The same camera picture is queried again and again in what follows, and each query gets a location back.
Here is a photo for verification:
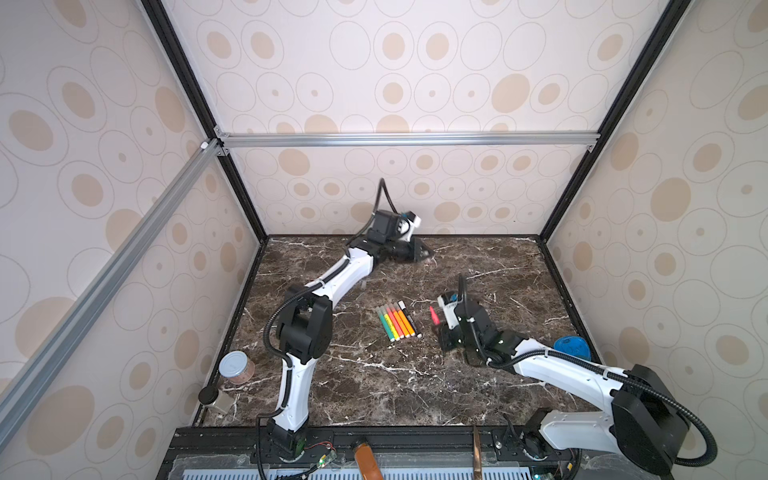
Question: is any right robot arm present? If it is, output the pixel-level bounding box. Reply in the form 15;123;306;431
436;292;718;476

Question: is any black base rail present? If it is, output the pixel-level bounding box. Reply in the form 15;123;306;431
155;423;676;480

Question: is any horizontal aluminium rail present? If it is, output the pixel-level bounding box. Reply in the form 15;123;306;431
202;130;600;150

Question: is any yellow marker pen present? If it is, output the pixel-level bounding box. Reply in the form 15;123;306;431
381;307;400;341

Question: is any diagonal aluminium rail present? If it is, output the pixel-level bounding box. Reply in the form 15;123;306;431
1;138;222;448

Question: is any red-pink marker pen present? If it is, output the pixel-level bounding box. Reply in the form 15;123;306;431
429;306;441;326

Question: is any orange-brown handle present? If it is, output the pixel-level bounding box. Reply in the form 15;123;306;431
354;442;384;480

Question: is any orange marker pen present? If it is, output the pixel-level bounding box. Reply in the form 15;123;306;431
397;301;416;337
391;304;409;337

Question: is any blue-lidded plastic cup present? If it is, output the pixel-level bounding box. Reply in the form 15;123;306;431
553;336;592;361

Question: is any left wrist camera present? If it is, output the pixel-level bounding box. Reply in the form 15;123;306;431
366;210;421;244

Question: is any pink marker pen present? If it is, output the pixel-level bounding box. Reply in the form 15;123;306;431
385;304;406;339

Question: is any brown thin stick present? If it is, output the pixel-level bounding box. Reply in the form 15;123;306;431
472;425;483;480

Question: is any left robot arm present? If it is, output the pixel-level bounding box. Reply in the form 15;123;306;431
263;237;434;434

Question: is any green marker pen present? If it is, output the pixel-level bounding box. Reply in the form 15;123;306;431
376;307;397;342

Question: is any black white-capped marker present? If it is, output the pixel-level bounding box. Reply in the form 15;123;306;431
398;300;423;339

